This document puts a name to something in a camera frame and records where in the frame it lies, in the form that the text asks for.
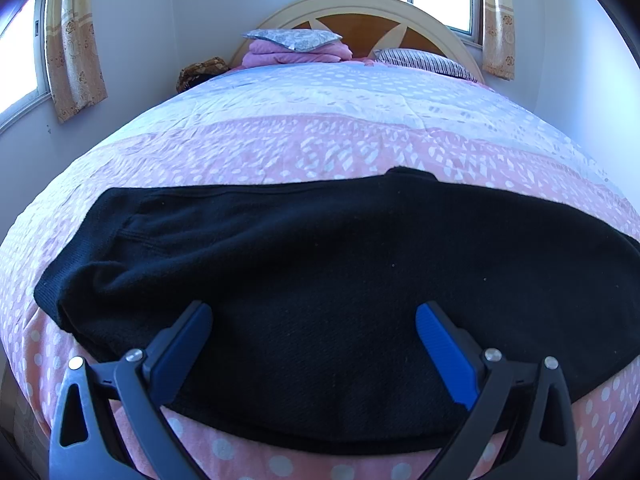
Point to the brown patterned bundle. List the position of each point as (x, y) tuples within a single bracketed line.
[(200, 72)]

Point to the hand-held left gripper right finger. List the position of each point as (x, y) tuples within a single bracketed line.
[(445, 355)]

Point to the striped pillow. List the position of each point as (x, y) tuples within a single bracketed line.
[(420, 60)]

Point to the cream wooden headboard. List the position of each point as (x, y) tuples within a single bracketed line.
[(360, 25)]

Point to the pink polka dot quilt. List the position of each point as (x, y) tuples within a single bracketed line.
[(300, 130)]

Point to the floral pillow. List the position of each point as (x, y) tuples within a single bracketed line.
[(295, 40)]

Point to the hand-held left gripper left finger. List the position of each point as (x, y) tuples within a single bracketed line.
[(182, 350)]

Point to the yellow floral curtain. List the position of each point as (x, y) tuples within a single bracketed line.
[(497, 25), (75, 60)]

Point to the black knit sweater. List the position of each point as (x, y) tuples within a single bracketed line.
[(325, 270)]

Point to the folded pink blanket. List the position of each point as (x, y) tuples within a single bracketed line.
[(280, 58)]

